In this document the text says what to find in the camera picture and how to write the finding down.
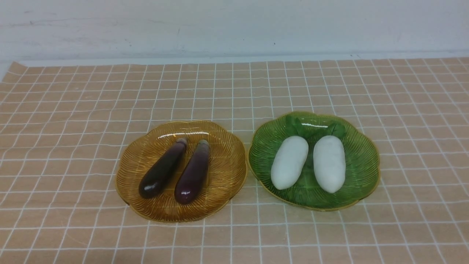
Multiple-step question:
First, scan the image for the green glass plate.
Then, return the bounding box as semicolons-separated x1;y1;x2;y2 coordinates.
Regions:
247;111;381;212

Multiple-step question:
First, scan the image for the white radish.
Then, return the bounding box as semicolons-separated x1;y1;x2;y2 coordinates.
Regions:
271;115;309;190
313;122;346;194

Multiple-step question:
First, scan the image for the purple eggplant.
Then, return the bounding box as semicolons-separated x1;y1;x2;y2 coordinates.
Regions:
174;140;210;205
139;137;188;199

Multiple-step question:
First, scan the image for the amber glass plate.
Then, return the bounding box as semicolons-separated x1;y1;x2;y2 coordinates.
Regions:
116;120;248;223

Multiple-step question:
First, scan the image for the tan checkered tablecloth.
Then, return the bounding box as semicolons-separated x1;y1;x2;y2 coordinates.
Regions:
1;58;468;264

